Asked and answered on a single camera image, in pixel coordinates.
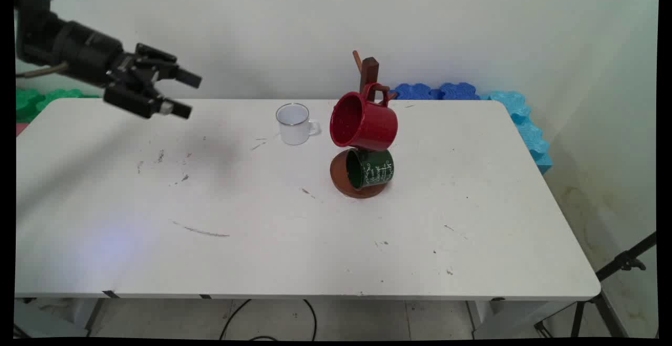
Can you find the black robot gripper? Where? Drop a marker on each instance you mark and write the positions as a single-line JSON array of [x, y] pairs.
[[79, 46]]

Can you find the red ceramic mug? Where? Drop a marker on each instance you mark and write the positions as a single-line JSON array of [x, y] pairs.
[[370, 125]]

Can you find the green foam mat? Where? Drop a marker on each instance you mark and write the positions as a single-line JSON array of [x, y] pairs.
[[65, 95], [26, 104]]

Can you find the pink foam mat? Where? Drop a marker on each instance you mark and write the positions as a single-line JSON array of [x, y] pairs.
[[21, 128]]

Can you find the white enamel mug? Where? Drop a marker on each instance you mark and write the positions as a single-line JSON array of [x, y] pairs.
[[295, 128]]

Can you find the brown wooden mug tree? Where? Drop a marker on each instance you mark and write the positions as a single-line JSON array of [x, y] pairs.
[[369, 70]]

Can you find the green mug with white print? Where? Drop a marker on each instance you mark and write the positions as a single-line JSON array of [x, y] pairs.
[[373, 170]]

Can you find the grey table leg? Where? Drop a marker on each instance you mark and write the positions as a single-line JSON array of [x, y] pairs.
[[93, 314]]

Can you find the dark blue foam mat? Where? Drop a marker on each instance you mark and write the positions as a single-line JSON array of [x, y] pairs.
[[415, 92], [459, 91]]

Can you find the cyan foam mat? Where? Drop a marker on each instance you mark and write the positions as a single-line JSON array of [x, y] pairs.
[[530, 130]]

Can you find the black tripod stand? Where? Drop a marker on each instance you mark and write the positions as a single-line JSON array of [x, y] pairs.
[[625, 262]]

